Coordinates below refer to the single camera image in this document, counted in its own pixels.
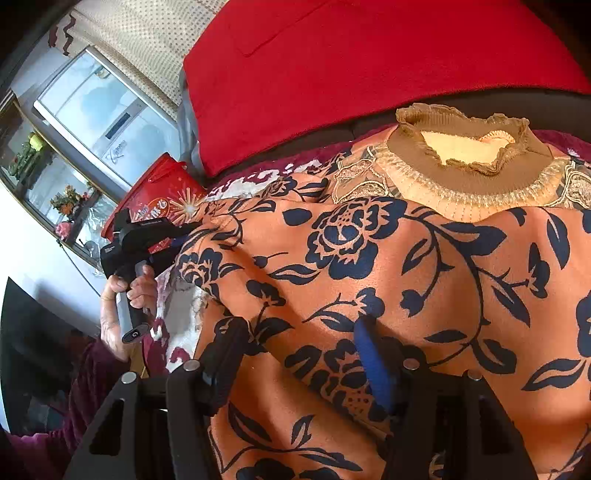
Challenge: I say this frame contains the grey cloth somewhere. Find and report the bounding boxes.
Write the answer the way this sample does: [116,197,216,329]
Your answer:
[177,76,206,178]

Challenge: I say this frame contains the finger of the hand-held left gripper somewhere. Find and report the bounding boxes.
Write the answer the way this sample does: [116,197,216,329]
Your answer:
[148,240,181,280]
[159,220,205,241]

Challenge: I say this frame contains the dark brown sofa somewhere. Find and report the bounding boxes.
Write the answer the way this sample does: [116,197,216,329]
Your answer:
[217,90,591,178]

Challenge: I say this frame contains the silver refrigerator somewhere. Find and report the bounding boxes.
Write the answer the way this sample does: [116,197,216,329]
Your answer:
[32,46,186,197]

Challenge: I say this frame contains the orange floral blouse brown collar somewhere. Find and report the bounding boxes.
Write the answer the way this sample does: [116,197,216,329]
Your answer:
[173,103,591,480]

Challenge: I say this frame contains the orange artificial flowers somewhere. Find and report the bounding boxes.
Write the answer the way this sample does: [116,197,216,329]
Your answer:
[50,184,90,219]

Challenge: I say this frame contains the red cushion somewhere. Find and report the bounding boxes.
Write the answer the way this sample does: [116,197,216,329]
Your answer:
[182,0,591,179]

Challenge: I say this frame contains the cream dotted curtain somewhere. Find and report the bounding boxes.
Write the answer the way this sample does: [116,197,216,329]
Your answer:
[47,0,243,121]

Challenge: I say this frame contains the red gift box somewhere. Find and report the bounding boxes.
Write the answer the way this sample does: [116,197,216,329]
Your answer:
[100,153,209,256]

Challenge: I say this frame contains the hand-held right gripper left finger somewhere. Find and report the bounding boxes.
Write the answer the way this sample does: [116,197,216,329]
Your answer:
[62,316,251,480]

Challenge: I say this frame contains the person's left hand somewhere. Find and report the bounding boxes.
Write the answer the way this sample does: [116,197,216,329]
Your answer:
[100,264,159,363]

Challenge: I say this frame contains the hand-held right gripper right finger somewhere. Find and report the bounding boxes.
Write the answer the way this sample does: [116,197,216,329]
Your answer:
[353,315,541,480]

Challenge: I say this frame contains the maroon white printed blanket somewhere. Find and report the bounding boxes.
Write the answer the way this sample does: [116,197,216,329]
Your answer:
[141,129,591,377]

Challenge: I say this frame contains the person's left forearm maroon sleeve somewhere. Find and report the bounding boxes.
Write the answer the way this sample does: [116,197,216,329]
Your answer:
[0,340,136,480]

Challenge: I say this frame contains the black television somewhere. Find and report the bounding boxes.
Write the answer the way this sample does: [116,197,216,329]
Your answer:
[0,276,95,437]

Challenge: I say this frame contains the glass display cabinet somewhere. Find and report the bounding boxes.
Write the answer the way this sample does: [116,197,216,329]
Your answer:
[0,91,122,271]

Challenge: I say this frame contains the green yellow plant ornament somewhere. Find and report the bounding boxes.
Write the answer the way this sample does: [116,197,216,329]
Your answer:
[8,131,48,182]

